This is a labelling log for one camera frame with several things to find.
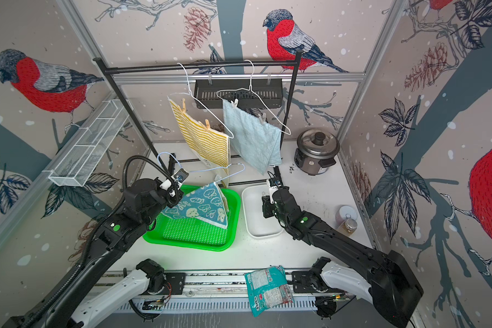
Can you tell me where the white clothespin right blue towel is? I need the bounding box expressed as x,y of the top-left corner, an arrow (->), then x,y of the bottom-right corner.
258,113 -> 267,124

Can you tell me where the yellow striped towel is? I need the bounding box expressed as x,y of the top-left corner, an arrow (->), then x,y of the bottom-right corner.
168,99 -> 231,187

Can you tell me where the light blue wire hanger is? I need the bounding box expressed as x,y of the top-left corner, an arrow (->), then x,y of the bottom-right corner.
155,151 -> 247,185

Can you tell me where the small glass bottle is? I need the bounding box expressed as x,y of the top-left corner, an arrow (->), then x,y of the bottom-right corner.
340,218 -> 358,236

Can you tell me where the white wire mesh shelf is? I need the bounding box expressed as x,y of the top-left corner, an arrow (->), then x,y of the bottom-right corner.
49,99 -> 128,187

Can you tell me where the black wall basket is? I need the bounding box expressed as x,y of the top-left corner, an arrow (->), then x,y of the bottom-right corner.
194,79 -> 283,109

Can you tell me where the green plastic basket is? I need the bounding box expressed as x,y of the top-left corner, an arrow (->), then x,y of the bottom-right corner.
143,189 -> 241,251

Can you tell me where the silver rice cooker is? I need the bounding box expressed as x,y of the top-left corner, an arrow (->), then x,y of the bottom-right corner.
294,128 -> 340,176

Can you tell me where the teal patterned towel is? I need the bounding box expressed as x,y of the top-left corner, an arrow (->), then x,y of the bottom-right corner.
162,183 -> 229,229

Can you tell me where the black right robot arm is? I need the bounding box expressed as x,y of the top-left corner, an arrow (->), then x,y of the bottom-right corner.
261,187 -> 424,327

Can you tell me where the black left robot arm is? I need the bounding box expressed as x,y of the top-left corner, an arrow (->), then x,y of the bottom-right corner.
4,155 -> 189,327

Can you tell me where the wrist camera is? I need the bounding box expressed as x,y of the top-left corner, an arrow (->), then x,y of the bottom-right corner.
160,168 -> 189,190
267,172 -> 284,204

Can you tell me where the teal snack packet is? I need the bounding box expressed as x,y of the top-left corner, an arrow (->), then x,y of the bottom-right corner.
244,266 -> 293,317

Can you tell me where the black clothes rack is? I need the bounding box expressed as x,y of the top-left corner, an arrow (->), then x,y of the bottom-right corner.
92,50 -> 304,193

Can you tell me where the white rectangular tray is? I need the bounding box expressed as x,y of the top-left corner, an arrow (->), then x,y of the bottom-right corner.
241,184 -> 283,239

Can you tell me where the white hanger with yellow towel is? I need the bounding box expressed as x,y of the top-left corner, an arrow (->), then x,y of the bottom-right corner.
172,62 -> 235,139

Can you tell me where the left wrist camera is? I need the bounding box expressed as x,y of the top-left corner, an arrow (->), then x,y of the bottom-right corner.
160,168 -> 189,190

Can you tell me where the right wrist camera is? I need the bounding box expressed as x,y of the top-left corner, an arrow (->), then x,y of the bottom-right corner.
267,172 -> 284,204

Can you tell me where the light blue towel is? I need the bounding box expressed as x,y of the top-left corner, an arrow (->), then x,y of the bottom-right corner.
222,100 -> 282,174

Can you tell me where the white hanger with blue towel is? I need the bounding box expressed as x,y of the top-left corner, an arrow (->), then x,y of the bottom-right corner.
216,60 -> 291,135

